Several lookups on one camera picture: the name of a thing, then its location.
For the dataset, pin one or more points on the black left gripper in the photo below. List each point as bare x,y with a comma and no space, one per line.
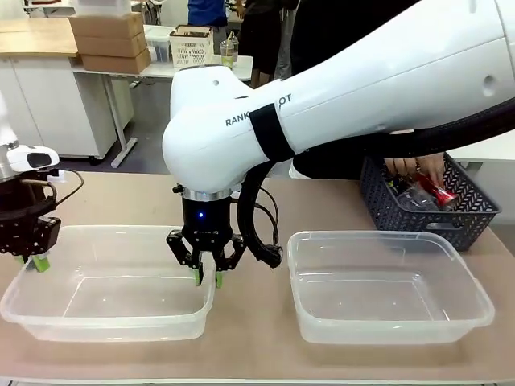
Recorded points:
20,205

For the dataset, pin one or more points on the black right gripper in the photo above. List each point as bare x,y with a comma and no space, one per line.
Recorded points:
205,225

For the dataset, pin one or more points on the clear plastic bin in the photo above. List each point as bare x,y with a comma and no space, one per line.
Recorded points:
120,317
386,321

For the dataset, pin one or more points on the clear plastic container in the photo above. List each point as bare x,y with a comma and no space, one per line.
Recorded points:
414,201

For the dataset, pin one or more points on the crushed red snack wrappers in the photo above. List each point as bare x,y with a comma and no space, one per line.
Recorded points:
436,193

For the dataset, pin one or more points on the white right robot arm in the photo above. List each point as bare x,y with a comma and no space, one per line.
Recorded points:
362,92

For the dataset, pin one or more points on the dark grey woven basket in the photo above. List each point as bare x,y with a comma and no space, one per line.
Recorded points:
406,219

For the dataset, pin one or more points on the person's right hand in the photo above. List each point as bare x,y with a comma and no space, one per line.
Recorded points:
400,165

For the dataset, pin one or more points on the person's left hand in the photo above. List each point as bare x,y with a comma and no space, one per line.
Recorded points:
432,169

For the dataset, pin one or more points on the wooden topped white cabinet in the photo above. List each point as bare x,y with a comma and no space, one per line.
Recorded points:
44,92

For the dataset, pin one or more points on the white background table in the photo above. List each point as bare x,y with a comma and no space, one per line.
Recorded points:
161,70

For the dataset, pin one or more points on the plastic cup green drink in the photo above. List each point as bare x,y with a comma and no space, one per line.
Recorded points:
228,54

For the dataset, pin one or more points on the brown cardboard box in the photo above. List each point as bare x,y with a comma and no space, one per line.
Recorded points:
114,62
110,44
106,26

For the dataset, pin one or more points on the beige slotted crate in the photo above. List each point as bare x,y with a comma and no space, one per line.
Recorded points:
191,46

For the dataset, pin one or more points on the clear storage box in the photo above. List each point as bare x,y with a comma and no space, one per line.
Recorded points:
159,44

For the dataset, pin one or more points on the bystander in black clothes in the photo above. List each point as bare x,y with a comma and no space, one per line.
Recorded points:
263,40

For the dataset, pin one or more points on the bystander in blue shirt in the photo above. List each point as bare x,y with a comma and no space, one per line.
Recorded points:
213,16

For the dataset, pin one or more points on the person in black clothes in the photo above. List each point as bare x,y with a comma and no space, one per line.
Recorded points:
342,36

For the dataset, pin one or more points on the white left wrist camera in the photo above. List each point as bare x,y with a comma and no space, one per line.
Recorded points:
32,158

